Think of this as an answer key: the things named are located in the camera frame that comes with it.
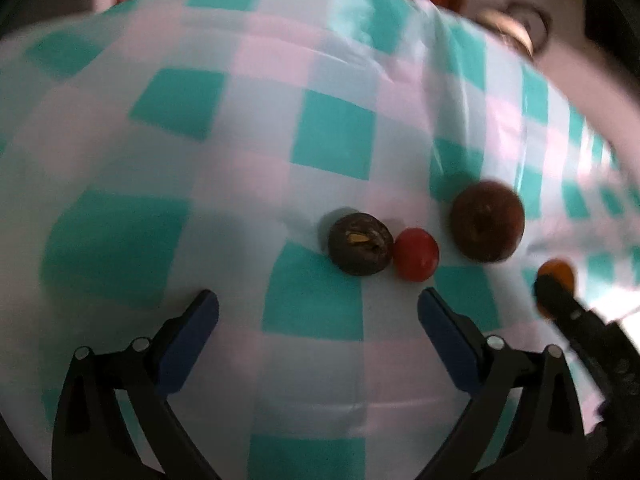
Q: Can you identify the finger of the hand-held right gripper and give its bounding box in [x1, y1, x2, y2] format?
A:
[533, 275, 603, 343]

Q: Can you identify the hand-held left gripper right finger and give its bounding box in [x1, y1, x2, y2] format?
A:
[417, 287, 587, 480]

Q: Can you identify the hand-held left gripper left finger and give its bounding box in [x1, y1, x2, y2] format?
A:
[51, 289, 220, 480]

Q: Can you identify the small orange tangerine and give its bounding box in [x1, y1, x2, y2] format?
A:
[536, 258, 577, 319]

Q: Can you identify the red cherry tomato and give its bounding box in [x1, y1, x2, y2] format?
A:
[393, 227, 440, 282]

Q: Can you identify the dark red round fruit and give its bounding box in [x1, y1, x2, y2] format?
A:
[449, 180, 526, 264]

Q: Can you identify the small dark wrinkled round fruit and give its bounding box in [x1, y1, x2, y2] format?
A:
[328, 212, 394, 277]

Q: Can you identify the teal pink checked tablecloth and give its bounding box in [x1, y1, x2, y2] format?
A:
[0, 0, 640, 480]

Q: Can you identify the metal kitchen appliance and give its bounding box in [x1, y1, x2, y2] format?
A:
[477, 1, 553, 58]

